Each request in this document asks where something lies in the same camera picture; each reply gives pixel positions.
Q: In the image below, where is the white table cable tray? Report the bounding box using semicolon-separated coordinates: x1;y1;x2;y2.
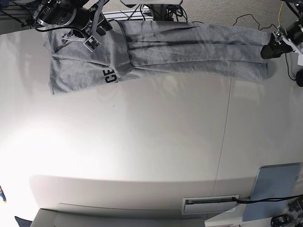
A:
181;195;240;215

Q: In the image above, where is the yellow cable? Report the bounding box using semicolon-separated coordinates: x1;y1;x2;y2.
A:
278;2;284;28

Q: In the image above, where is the black device bottom right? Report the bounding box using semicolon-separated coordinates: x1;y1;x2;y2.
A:
270;214;293;227

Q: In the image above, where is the blue-grey flat board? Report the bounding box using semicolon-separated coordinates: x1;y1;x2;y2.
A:
242;163;301;222

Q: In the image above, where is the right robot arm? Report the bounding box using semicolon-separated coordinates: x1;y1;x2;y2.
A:
34;0;113;51

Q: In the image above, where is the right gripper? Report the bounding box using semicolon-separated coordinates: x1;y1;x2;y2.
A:
62;0;113;44

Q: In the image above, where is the black cable over board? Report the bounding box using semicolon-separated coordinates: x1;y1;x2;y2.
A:
233;194;303;204

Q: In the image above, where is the grey T-shirt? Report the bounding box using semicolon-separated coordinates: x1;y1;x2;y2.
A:
44;20;270;94

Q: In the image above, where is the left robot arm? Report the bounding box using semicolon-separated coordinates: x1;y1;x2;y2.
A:
261;0;303;66

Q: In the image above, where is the black round puck device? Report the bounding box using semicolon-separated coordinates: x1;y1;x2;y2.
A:
295;69;303;87

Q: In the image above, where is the central robot stand base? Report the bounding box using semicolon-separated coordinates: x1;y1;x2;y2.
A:
120;0;188;22

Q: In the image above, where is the blue orange tool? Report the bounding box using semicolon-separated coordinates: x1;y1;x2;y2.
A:
0;187;7;203

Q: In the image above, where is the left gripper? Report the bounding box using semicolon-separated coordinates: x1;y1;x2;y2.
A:
260;31;303;66

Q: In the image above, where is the thin black cable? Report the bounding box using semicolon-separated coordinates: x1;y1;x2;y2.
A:
232;13;297;80

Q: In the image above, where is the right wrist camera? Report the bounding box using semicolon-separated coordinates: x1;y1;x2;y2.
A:
83;36;100;52

